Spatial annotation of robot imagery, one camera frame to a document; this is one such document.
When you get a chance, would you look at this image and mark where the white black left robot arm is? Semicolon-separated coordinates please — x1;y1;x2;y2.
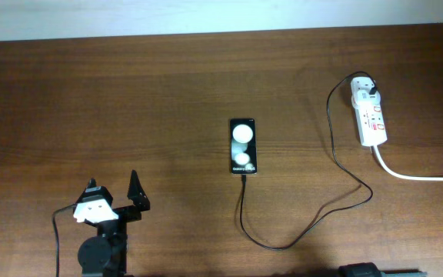
73;170;150;277

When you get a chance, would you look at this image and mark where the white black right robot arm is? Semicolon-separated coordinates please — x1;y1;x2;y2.
338;262;382;277

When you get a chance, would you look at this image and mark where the black usb charging cable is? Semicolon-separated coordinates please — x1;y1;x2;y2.
238;71;378;252

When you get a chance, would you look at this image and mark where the black samsung smartphone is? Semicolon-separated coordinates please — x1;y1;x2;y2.
229;118;258;175

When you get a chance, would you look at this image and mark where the white usb charger adapter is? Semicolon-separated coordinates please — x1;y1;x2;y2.
351;77;381;106

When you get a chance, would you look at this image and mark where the white power strip cord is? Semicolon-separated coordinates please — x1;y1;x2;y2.
371;145;443;184

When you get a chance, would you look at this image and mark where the white power strip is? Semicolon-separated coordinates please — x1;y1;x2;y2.
350;75;388;147

